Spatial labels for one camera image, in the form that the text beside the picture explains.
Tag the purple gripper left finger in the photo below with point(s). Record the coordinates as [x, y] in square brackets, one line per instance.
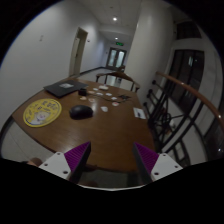
[69, 165]

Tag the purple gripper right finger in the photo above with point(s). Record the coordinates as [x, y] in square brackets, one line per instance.
[151, 165]

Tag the black computer mouse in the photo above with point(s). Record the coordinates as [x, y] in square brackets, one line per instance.
[80, 112]

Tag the round yellow mouse pad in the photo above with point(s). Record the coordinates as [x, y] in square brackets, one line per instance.
[42, 112]

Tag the white card near mouse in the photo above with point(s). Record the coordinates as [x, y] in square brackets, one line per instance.
[104, 109]

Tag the white paper with pen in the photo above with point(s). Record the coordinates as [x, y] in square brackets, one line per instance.
[139, 113]

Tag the pink round sticker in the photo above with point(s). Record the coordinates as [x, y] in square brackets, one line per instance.
[115, 104]

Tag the small black box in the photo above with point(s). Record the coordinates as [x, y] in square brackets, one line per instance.
[82, 92]

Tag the dark grey laptop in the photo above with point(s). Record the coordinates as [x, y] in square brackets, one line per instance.
[63, 88]

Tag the white box on table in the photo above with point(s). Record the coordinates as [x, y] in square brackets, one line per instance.
[103, 87]

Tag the wooden stair handrail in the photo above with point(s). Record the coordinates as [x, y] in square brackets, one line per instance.
[199, 96]

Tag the wooden chair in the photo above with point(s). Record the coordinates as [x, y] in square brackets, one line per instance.
[120, 76]

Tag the glass double door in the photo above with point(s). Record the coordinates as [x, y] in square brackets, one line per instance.
[116, 58]

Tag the open side door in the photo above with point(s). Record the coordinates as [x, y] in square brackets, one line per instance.
[77, 52]

